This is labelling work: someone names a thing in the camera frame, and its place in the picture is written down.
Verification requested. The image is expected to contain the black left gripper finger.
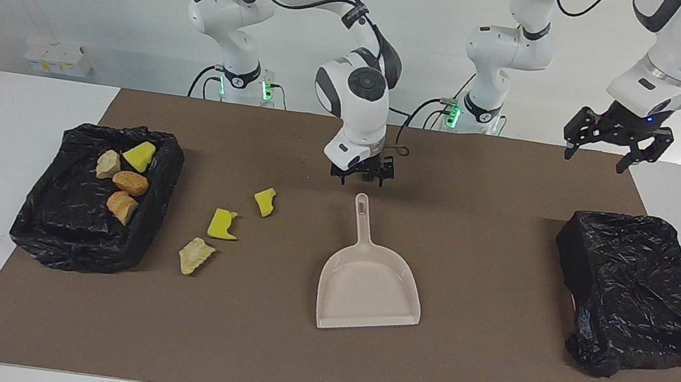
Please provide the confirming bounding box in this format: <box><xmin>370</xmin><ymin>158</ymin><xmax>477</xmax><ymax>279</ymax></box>
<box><xmin>560</xmin><ymin>104</ymin><xmax>599</xmax><ymax>163</ymax></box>
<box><xmin>616</xmin><ymin>122</ymin><xmax>676</xmax><ymax>181</ymax></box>

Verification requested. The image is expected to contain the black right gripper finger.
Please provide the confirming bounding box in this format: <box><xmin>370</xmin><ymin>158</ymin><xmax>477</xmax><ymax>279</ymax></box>
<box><xmin>328</xmin><ymin>162</ymin><xmax>351</xmax><ymax>186</ymax></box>
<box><xmin>376</xmin><ymin>156</ymin><xmax>397</xmax><ymax>188</ymax></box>

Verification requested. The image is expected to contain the yellow sponge piece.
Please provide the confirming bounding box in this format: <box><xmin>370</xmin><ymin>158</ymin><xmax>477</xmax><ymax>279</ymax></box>
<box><xmin>121</xmin><ymin>138</ymin><xmax>158</xmax><ymax>175</ymax></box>
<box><xmin>251</xmin><ymin>185</ymin><xmax>279</xmax><ymax>219</ymax></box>
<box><xmin>206</xmin><ymin>207</ymin><xmax>242</xmax><ymax>242</ymax></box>

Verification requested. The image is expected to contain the beige plastic dustpan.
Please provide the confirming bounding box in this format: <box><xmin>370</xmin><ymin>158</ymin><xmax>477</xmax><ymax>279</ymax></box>
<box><xmin>312</xmin><ymin>188</ymin><xmax>436</xmax><ymax>342</ymax></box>

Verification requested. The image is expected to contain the brown bread roll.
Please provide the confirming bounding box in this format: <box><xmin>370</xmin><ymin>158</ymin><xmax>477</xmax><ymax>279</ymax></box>
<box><xmin>111</xmin><ymin>169</ymin><xmax>151</xmax><ymax>199</ymax></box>

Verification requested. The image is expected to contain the black bag lined bin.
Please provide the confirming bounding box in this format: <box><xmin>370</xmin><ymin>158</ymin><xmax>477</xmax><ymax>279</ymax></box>
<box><xmin>5</xmin><ymin>111</ymin><xmax>189</xmax><ymax>285</ymax></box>
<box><xmin>539</xmin><ymin>203</ymin><xmax>681</xmax><ymax>382</ymax></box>

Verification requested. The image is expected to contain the brown table mat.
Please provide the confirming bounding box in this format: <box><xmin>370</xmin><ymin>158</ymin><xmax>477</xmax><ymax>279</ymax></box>
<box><xmin>0</xmin><ymin>72</ymin><xmax>681</xmax><ymax>382</ymax></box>

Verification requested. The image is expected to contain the left arm base cable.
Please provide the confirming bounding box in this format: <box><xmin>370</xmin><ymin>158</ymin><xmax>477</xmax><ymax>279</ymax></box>
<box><xmin>405</xmin><ymin>69</ymin><xmax>476</xmax><ymax>135</ymax></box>

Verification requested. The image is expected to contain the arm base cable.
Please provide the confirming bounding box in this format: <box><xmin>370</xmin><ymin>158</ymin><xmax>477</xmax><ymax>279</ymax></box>
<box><xmin>405</xmin><ymin>69</ymin><xmax>476</xmax><ymax>135</ymax></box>
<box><xmin>187</xmin><ymin>62</ymin><xmax>229</xmax><ymax>103</ymax></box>

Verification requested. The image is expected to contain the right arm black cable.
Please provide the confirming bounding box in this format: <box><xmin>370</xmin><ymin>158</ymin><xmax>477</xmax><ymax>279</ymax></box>
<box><xmin>184</xmin><ymin>0</ymin><xmax>432</xmax><ymax>162</ymax></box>

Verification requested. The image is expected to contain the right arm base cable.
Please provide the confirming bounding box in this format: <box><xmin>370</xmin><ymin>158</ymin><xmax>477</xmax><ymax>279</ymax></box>
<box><xmin>187</xmin><ymin>62</ymin><xmax>229</xmax><ymax>103</ymax></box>

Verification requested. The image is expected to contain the white wall socket box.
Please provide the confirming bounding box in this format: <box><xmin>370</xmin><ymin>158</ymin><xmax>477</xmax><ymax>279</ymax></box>
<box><xmin>22</xmin><ymin>38</ymin><xmax>96</xmax><ymax>80</ymax></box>

